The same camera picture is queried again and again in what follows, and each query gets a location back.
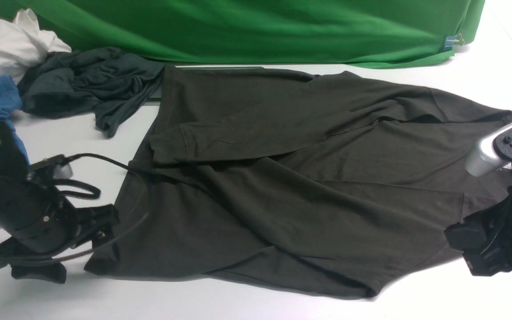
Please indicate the green backdrop cloth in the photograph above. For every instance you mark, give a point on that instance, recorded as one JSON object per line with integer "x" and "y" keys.
{"x": 377, "y": 34}

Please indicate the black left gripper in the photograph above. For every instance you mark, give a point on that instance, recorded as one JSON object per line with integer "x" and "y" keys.
{"x": 28, "y": 250}

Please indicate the dark gray long-sleeved shirt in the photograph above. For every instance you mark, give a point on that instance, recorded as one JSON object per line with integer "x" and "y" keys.
{"x": 334, "y": 185}

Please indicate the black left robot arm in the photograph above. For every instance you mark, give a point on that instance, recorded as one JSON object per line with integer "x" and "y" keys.
{"x": 36, "y": 212}

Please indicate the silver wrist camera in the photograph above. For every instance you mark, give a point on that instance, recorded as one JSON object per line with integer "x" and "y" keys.
{"x": 490, "y": 152}
{"x": 54, "y": 168}

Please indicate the dark teal crumpled garment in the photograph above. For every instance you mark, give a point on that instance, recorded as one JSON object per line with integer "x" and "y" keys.
{"x": 108, "y": 82}

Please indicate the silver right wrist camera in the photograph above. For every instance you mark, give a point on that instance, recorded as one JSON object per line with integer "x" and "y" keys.
{"x": 490, "y": 152}

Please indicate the blue binder clip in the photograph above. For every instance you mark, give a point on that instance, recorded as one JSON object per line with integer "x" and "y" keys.
{"x": 452, "y": 42}

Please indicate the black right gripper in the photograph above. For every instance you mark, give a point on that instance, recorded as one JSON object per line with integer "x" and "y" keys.
{"x": 484, "y": 239}

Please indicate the white crumpled garment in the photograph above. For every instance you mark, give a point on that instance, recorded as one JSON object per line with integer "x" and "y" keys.
{"x": 23, "y": 44}

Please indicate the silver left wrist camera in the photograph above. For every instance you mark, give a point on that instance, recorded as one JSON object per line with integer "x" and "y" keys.
{"x": 54, "y": 168}

